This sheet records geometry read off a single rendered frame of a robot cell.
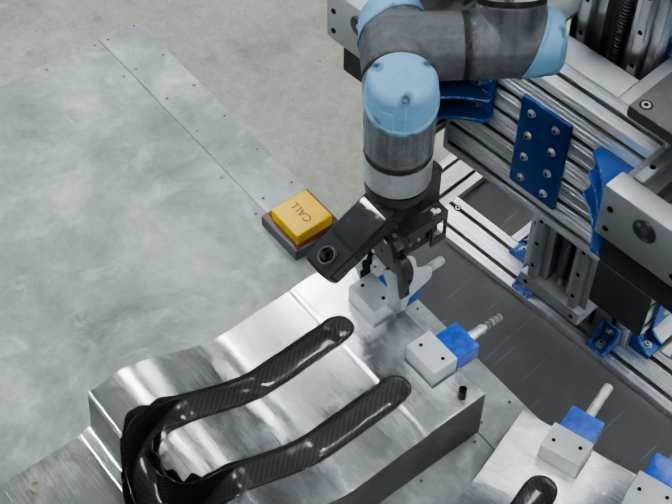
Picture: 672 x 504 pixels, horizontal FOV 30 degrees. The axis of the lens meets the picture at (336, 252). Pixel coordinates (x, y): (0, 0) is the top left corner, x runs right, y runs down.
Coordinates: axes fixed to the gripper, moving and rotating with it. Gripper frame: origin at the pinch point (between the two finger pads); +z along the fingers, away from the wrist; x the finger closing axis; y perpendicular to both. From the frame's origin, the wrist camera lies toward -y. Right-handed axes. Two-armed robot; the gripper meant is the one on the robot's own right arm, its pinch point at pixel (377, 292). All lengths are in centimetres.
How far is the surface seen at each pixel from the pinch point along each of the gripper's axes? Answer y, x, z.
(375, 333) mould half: -2.9, -3.4, 2.1
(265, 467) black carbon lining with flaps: -24.3, -10.5, 0.6
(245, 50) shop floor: 64, 126, 91
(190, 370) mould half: -23.9, 4.9, 0.3
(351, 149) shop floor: 64, 85, 91
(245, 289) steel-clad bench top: -8.1, 17.1, 11.1
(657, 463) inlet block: 12.0, -35.9, 4.1
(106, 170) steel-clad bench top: -11.6, 46.4, 11.2
